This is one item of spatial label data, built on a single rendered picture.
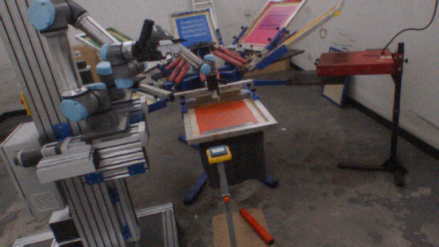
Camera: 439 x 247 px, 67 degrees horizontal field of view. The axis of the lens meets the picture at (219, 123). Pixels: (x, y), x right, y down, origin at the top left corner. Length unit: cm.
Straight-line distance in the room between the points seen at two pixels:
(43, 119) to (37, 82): 20
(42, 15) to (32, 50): 41
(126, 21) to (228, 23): 192
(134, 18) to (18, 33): 483
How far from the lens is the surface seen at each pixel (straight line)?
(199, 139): 208
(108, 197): 220
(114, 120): 179
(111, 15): 671
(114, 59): 146
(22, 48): 196
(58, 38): 160
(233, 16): 675
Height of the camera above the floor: 187
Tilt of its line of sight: 23 degrees down
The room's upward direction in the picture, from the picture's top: 9 degrees counter-clockwise
